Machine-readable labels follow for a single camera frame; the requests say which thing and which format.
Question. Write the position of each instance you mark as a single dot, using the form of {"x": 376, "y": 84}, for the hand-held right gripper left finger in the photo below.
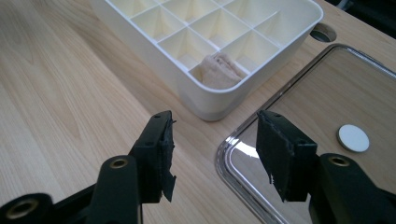
{"x": 154, "y": 155}

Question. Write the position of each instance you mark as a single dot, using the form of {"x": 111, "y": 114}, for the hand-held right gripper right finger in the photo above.
{"x": 286, "y": 155}

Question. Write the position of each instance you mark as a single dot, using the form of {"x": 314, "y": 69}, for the beige sock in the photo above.
{"x": 218, "y": 73}

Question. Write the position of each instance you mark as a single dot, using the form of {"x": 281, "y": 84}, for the white divided storage box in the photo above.
{"x": 149, "y": 46}

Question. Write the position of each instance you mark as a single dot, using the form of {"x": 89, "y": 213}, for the white round disc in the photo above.
{"x": 353, "y": 138}

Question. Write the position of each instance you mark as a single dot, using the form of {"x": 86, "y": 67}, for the clear plastic lid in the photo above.
{"x": 342, "y": 93}

